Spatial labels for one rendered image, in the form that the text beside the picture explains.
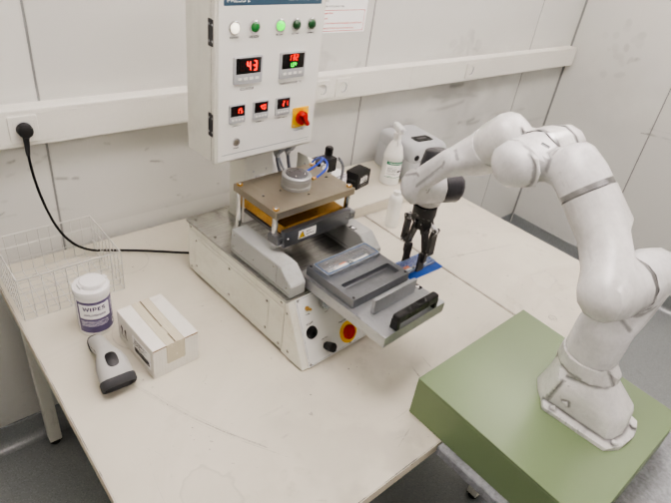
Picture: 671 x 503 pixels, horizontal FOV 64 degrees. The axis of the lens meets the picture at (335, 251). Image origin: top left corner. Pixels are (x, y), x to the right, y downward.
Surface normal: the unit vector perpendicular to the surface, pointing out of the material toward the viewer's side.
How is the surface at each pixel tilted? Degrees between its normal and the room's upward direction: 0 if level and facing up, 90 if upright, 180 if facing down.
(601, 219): 62
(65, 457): 0
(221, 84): 90
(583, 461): 3
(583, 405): 91
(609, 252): 49
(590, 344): 91
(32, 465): 0
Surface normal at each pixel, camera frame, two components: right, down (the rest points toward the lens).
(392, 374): 0.12, -0.83
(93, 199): 0.65, 0.48
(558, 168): -0.90, 0.07
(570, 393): -0.68, 0.31
